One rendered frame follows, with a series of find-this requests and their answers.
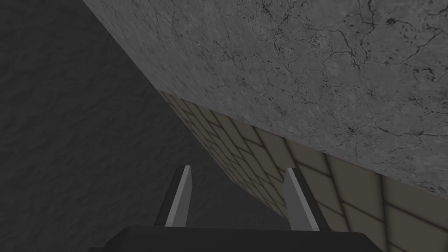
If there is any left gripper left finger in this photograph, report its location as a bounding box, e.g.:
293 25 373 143
154 165 193 228

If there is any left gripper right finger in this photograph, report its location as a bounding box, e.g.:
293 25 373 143
283 167 331 232

